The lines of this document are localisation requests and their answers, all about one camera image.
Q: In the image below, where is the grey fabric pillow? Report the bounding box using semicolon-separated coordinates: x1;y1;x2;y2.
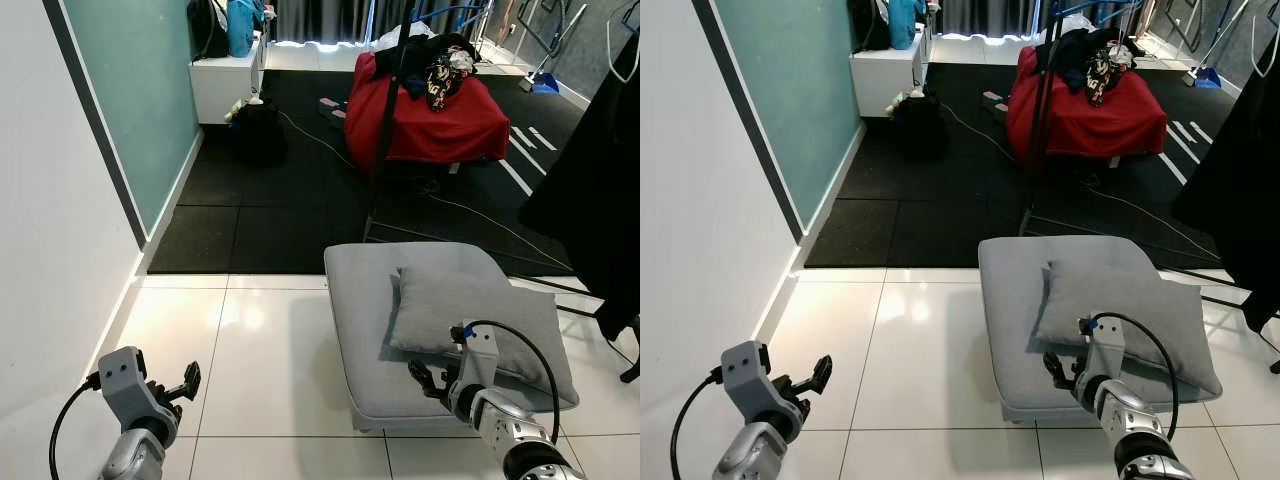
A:
388;264;580;406
1034;259;1224;397

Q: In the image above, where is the grey upholstered ottoman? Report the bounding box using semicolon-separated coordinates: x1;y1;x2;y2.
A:
977;235;1227;424
323;241;582;434

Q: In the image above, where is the black metal clothes rack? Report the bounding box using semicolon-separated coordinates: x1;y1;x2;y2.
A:
1019;0;1280;377

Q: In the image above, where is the black hanging garment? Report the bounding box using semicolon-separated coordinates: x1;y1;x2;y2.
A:
517;34;641;342
1169;58;1280;337

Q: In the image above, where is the red beanbag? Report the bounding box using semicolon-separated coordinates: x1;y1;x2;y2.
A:
1005;44;1169;167
346;50;512;179

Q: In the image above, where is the black bag with white top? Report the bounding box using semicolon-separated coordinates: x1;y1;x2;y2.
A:
892;90;952;161
226;98;290;169

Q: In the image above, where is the white cabinet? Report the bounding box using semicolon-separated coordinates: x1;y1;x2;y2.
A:
849;29;934;119
189;34;269;126

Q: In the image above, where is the pile of dark clothes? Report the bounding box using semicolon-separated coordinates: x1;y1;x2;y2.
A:
1048;26;1147;108
375;29;484;112

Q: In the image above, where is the plain black bag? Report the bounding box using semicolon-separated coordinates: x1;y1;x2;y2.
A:
186;0;231;60
847;0;892;52

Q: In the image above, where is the blue bag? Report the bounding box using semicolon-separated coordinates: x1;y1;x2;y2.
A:
226;0;267;59
887;0;930;52

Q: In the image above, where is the dark curtain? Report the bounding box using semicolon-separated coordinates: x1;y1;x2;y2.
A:
934;0;1047;40
271;0;403;47

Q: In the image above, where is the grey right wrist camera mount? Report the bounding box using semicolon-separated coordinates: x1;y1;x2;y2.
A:
450;320;500;387
1079;317;1127;381

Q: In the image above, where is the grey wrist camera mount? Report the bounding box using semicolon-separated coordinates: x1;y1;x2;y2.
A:
1079;317;1127;381
97;346;169;426
720;341;793;421
450;320;500;387

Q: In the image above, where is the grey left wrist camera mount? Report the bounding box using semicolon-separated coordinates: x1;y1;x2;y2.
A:
720;341;793;421
97;346;169;426

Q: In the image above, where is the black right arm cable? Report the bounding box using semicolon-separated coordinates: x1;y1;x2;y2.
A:
464;319;562;447
1094;311;1182;441

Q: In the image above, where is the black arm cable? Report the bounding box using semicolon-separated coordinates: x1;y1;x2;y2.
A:
464;319;562;447
1094;311;1182;441
49;374;104;480
669;368;725;480

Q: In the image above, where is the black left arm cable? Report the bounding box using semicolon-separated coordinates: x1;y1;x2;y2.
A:
669;368;725;480
49;374;104;480

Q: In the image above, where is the thin light floor cable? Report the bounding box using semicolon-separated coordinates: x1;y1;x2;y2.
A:
276;108;574;274
940;98;1223;263

